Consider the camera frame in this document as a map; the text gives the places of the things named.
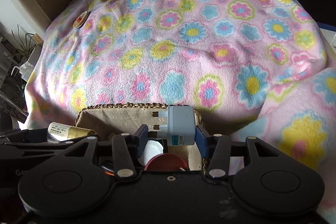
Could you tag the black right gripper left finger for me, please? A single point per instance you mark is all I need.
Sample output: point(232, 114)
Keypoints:
point(126, 149)

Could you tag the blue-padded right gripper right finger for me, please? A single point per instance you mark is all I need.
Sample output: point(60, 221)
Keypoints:
point(216, 149)

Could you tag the black square compact white disc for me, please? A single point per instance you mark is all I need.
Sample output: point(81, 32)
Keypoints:
point(153, 148)

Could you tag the orange plastic box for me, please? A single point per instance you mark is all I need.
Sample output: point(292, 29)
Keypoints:
point(109, 173)

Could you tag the white and gold tube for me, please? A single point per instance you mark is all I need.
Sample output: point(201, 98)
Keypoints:
point(58, 132)

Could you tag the white UK plug adapter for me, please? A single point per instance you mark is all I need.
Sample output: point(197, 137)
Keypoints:
point(180, 126)

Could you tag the round red compact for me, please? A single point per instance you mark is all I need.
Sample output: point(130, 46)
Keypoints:
point(166, 162)

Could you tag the woven lined basket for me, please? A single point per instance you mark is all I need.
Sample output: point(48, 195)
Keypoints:
point(110, 119)

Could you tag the white squeeze bottle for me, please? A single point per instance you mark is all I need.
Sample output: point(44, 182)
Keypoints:
point(25, 70)

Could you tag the potted green plant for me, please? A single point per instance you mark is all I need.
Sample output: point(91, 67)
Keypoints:
point(25, 43)

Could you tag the floral pink fleece blanket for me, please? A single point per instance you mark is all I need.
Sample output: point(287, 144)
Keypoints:
point(254, 67)

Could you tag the oval gold tin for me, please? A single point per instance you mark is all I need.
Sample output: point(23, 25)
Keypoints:
point(80, 20)

